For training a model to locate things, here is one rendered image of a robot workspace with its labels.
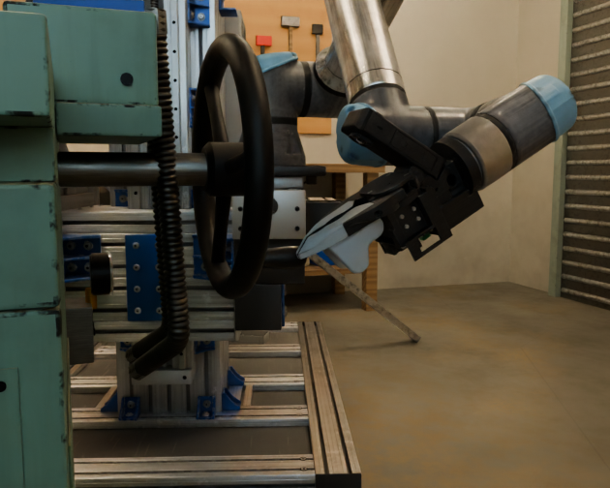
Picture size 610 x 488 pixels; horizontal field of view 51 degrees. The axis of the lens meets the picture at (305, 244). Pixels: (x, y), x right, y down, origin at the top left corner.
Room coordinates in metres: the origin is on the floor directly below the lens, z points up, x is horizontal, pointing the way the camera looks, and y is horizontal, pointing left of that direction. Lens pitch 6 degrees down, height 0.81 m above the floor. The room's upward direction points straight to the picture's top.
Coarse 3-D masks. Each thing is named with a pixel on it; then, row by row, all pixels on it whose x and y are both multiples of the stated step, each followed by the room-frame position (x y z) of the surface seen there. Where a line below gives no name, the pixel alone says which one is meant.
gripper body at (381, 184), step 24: (432, 144) 0.72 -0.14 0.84; (456, 144) 0.70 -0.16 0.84; (408, 168) 0.69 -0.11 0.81; (456, 168) 0.71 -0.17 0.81; (360, 192) 0.70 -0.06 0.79; (384, 192) 0.66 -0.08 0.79; (408, 192) 0.66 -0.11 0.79; (432, 192) 0.69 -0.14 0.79; (456, 192) 0.71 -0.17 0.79; (408, 216) 0.67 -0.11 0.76; (432, 216) 0.67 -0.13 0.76; (456, 216) 0.70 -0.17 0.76; (384, 240) 0.71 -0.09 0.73; (408, 240) 0.68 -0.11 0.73
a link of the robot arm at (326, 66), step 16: (384, 0) 1.12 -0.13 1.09; (400, 0) 1.13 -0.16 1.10; (320, 64) 1.32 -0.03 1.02; (336, 64) 1.28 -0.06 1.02; (320, 80) 1.32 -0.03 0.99; (336, 80) 1.31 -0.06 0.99; (320, 96) 1.34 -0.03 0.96; (336, 96) 1.33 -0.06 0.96; (320, 112) 1.37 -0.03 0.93; (336, 112) 1.38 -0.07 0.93
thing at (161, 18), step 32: (160, 32) 0.67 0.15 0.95; (160, 64) 0.67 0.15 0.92; (160, 96) 0.67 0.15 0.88; (160, 160) 0.68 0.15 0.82; (160, 192) 0.68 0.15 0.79; (160, 224) 0.69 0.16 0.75; (160, 256) 0.73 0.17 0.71; (160, 288) 0.74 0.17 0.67; (128, 352) 0.84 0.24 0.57; (160, 352) 0.72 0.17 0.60
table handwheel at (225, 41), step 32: (224, 64) 0.73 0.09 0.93; (256, 64) 0.62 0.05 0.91; (256, 96) 0.60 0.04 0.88; (224, 128) 0.75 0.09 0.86; (256, 128) 0.59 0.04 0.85; (64, 160) 0.65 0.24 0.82; (96, 160) 0.66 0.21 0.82; (128, 160) 0.67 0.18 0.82; (192, 160) 0.69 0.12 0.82; (224, 160) 0.69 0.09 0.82; (256, 160) 0.58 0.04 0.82; (224, 192) 0.70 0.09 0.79; (256, 192) 0.59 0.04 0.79; (224, 224) 0.74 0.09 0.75; (256, 224) 0.59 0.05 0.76; (224, 256) 0.76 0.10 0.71; (256, 256) 0.61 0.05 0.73; (224, 288) 0.68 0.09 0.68
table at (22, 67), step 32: (0, 32) 0.38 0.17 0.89; (32, 32) 0.39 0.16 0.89; (0, 64) 0.38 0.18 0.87; (32, 64) 0.38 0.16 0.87; (0, 96) 0.38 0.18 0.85; (32, 96) 0.38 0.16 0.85; (64, 128) 0.59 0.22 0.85; (96, 128) 0.60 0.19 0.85; (128, 128) 0.61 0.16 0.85; (160, 128) 0.62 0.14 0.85
